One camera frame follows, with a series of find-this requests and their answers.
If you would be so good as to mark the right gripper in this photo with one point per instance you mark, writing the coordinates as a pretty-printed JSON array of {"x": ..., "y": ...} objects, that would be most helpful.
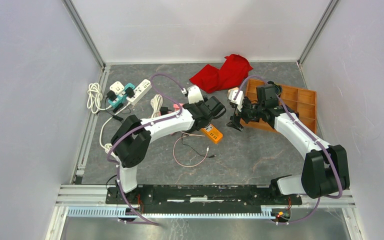
[{"x": 235, "y": 120}]

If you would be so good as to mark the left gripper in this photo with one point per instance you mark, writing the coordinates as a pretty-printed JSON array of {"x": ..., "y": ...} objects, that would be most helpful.
[{"x": 199, "y": 104}]

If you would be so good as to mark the orange power strip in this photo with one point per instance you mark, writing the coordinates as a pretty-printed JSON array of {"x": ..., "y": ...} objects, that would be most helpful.
[{"x": 212, "y": 133}]

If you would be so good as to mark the beige cube plug adapter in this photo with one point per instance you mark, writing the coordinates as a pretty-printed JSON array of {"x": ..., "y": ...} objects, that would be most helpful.
[{"x": 232, "y": 93}]

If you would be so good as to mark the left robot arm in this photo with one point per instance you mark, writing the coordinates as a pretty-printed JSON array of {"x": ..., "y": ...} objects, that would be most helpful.
[{"x": 131, "y": 141}]

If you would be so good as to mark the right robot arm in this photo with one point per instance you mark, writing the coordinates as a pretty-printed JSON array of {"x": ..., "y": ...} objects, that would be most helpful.
[{"x": 325, "y": 170}]

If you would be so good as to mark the pink power strip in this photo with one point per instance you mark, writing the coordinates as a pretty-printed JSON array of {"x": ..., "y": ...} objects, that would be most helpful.
[{"x": 177, "y": 107}]

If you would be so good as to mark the red cloth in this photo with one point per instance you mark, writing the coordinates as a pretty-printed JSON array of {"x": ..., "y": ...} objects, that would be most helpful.
[{"x": 231, "y": 74}]

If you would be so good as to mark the orange compartment tray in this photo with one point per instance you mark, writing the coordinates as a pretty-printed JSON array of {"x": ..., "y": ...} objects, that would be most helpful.
[{"x": 300, "y": 100}]

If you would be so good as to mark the white power strip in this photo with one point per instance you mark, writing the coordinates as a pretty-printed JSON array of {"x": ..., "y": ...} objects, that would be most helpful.
[{"x": 139, "y": 92}]

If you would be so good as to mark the white cube adapter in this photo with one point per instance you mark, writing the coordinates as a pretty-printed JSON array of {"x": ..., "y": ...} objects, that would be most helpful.
[{"x": 117, "y": 87}]

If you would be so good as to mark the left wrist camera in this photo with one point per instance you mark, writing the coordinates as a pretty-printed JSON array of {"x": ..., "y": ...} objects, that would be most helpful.
[{"x": 194, "y": 94}]

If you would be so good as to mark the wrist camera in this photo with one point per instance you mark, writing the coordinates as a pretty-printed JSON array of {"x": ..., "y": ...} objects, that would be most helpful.
[
  {"x": 237, "y": 102},
  {"x": 194, "y": 94}
]

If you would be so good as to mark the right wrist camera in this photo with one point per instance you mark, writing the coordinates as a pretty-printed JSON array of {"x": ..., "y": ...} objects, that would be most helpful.
[{"x": 237, "y": 102}]

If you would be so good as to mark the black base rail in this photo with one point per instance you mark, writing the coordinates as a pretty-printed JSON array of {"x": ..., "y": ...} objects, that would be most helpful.
[{"x": 201, "y": 199}]

